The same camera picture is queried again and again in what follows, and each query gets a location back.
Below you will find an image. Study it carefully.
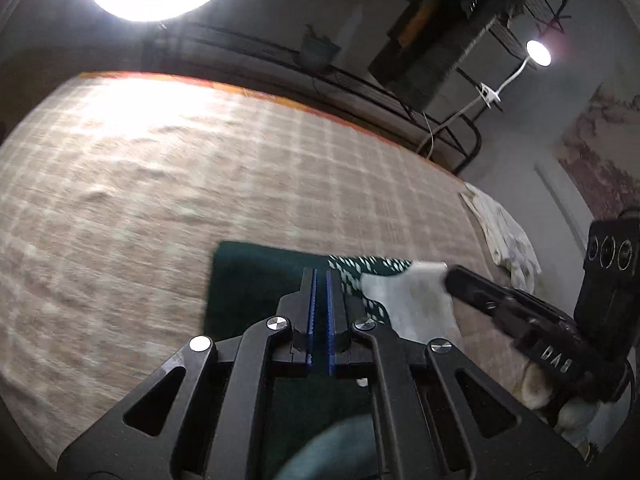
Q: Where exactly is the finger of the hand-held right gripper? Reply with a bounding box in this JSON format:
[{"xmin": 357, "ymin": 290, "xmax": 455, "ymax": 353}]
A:
[
  {"xmin": 506, "ymin": 287, "xmax": 576, "ymax": 326},
  {"xmin": 444, "ymin": 266, "xmax": 540, "ymax": 341}
]

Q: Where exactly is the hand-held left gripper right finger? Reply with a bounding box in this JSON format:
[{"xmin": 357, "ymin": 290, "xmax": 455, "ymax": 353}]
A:
[{"xmin": 326, "ymin": 270, "xmax": 586, "ymax": 480}]

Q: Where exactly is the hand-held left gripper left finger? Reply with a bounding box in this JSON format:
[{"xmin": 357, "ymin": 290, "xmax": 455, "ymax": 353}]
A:
[{"xmin": 57, "ymin": 267, "xmax": 319, "ymax": 480}]

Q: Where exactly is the green and white printed t-shirt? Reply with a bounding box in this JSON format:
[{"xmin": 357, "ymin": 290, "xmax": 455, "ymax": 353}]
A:
[{"xmin": 205, "ymin": 240, "xmax": 463, "ymax": 480}]

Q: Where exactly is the black metal clothes rack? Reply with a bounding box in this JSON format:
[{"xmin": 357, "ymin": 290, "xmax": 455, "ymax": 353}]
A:
[{"xmin": 145, "ymin": 0, "xmax": 576, "ymax": 176}]

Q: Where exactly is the crumpled white cloth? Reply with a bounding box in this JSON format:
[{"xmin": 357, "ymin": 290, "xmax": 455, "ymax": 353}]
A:
[{"xmin": 459, "ymin": 182, "xmax": 542, "ymax": 293}]

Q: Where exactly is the white plush toy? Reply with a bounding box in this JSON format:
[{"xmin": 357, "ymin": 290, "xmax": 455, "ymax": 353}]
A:
[{"xmin": 522, "ymin": 362, "xmax": 608, "ymax": 441}]

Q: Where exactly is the teal cloth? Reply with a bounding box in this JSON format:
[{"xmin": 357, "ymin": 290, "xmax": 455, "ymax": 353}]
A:
[{"xmin": 272, "ymin": 420, "xmax": 378, "ymax": 480}]

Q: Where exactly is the beige checked blanket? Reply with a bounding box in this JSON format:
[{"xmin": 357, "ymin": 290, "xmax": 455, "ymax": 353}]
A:
[{"xmin": 0, "ymin": 71, "xmax": 591, "ymax": 471}]

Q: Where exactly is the grey plaid coat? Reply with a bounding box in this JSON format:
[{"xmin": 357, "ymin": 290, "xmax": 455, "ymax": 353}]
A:
[{"xmin": 370, "ymin": 0, "xmax": 501, "ymax": 111}]

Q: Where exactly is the white clip lamp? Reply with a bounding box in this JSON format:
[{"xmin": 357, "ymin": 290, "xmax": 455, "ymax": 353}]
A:
[{"xmin": 427, "ymin": 39, "xmax": 553, "ymax": 158}]

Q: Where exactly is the grey plant pot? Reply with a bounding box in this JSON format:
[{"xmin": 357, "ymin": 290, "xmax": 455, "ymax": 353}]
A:
[{"xmin": 299, "ymin": 25, "xmax": 342, "ymax": 73}]

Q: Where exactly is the yellow hanging garment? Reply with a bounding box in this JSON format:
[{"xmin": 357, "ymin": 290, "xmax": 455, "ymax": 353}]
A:
[{"xmin": 395, "ymin": 0, "xmax": 436, "ymax": 41}]

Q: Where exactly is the landscape wall poster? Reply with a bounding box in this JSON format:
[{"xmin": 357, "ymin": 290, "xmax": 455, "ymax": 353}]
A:
[{"xmin": 552, "ymin": 80, "xmax": 640, "ymax": 221}]

